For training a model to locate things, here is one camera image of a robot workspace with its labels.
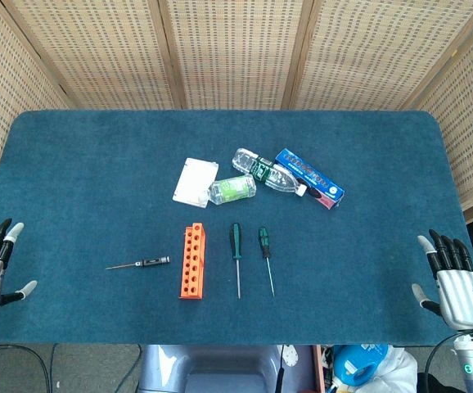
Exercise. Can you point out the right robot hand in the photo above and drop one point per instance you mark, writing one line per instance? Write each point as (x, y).
(461, 294)

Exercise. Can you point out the black precision screwdriver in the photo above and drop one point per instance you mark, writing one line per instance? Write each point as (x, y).
(154, 260)

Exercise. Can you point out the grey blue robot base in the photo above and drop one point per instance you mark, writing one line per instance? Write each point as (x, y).
(220, 368)

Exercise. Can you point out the orange screwdriver rack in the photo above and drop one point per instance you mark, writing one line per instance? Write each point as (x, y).
(191, 262)

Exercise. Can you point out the small green black screwdriver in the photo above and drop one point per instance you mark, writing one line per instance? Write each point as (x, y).
(264, 241)

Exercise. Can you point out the large green black screwdriver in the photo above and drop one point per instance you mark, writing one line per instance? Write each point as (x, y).
(235, 241)

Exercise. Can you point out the white plastic bag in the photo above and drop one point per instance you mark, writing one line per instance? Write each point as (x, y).
(400, 368)

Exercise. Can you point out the blue white package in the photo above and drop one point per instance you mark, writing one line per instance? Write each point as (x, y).
(359, 360)

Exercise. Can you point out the blue felt table cover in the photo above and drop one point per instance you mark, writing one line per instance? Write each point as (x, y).
(97, 184)

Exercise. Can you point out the brown wooden cabinet edge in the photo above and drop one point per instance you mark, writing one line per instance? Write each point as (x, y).
(319, 368)

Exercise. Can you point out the white round plate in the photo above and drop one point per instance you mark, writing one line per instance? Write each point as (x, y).
(290, 356)

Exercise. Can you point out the blue cookie box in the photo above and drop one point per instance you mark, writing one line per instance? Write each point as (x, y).
(314, 172)

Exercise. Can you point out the white plastic box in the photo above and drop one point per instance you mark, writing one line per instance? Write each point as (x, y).
(193, 180)

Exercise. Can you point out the dark green label water bottle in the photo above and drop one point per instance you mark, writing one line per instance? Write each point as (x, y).
(269, 174)

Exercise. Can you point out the light green label water bottle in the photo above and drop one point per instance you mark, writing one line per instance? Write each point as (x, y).
(232, 189)

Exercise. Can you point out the woven bamboo folding screen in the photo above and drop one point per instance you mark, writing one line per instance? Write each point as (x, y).
(236, 49)

